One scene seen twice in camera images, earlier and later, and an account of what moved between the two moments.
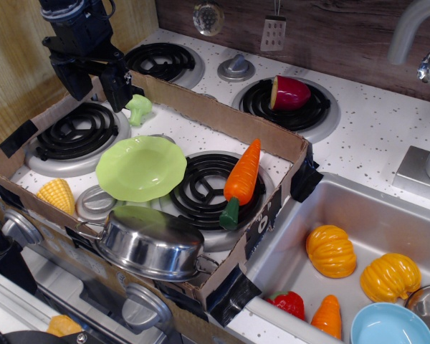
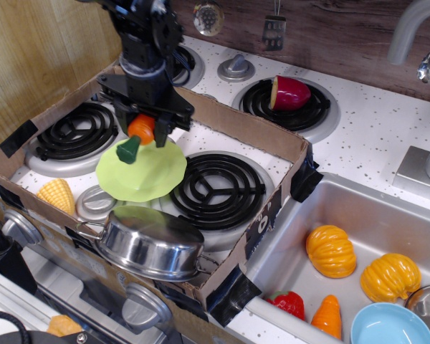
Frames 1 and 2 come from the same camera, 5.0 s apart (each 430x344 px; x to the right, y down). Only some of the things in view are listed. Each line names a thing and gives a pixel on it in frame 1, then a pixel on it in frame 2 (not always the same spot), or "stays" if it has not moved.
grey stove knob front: x=94 y=204 stays
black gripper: x=70 y=57 → x=148 y=92
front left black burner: x=69 y=145 stays
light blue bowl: x=390 y=323 stays
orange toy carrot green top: x=240 y=183 → x=141 y=130
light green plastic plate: x=141 y=168 stays
